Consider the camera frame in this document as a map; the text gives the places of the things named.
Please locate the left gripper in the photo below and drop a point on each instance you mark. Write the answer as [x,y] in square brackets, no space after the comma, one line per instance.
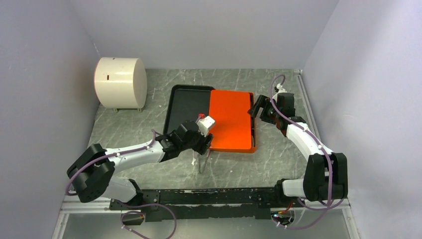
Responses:
[202,147]

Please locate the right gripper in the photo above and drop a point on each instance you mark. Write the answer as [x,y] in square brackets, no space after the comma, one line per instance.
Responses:
[263,101]

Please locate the pink handled metal tongs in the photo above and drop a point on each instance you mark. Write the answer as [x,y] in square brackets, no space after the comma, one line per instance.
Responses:
[202,161]

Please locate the orange box lid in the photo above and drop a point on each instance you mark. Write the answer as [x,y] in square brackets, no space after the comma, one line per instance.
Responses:
[230,118]

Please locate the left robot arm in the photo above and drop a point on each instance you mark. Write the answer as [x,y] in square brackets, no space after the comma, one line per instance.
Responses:
[92,174]

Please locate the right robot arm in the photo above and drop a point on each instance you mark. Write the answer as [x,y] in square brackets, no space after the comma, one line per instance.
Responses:
[325,177]

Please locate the black baking tray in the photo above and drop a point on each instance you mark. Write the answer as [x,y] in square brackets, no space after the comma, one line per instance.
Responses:
[186,102]

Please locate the white cylindrical drum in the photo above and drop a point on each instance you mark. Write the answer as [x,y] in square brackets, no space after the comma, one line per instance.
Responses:
[121,83]

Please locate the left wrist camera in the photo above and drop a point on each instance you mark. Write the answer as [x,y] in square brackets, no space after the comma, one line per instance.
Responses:
[205,124]

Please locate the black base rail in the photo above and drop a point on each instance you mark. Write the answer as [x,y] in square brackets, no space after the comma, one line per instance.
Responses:
[159,204]

